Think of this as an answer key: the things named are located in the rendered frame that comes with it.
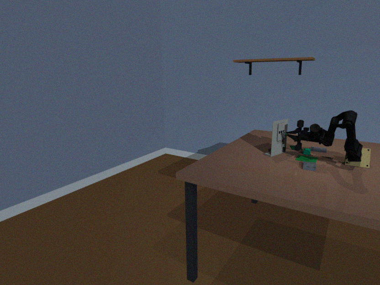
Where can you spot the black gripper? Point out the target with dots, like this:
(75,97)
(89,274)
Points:
(302,135)

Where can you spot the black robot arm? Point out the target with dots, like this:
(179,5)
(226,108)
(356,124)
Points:
(352,146)

